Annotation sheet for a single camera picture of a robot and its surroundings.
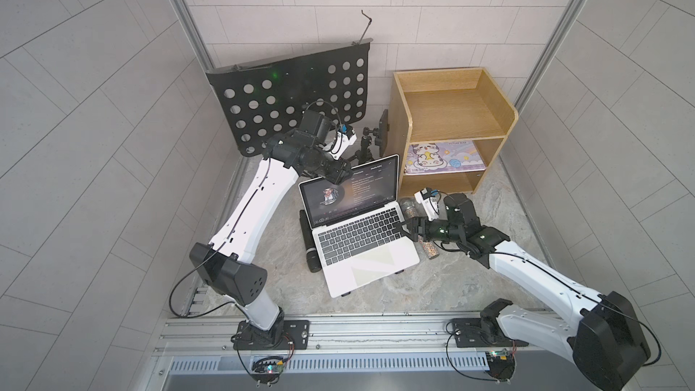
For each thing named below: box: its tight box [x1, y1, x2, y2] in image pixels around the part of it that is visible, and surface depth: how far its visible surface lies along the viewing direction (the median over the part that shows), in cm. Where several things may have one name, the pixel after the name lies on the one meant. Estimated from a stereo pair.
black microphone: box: [298, 209, 323, 273], surface depth 83 cm
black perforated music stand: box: [206, 9, 374, 157], surface depth 68 cm
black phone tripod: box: [346, 108, 389, 164], surface depth 84 cm
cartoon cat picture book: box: [404, 140, 487, 175], surface depth 93 cm
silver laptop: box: [298, 153, 420, 299], surface depth 82 cm
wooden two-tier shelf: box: [385, 66, 519, 198], surface depth 89 cm
